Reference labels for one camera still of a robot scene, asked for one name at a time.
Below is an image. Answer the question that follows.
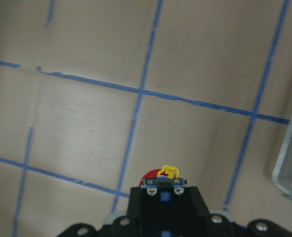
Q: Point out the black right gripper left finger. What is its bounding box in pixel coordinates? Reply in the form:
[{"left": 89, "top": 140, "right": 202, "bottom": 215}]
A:
[{"left": 127, "top": 187, "right": 146, "bottom": 222}]

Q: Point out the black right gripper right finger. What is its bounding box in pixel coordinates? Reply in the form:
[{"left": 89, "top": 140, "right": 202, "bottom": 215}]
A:
[{"left": 188, "top": 186, "right": 209, "bottom": 220}]

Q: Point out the red emergency stop button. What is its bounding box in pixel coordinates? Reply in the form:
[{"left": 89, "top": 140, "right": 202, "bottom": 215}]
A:
[{"left": 138, "top": 165, "right": 188, "bottom": 202}]

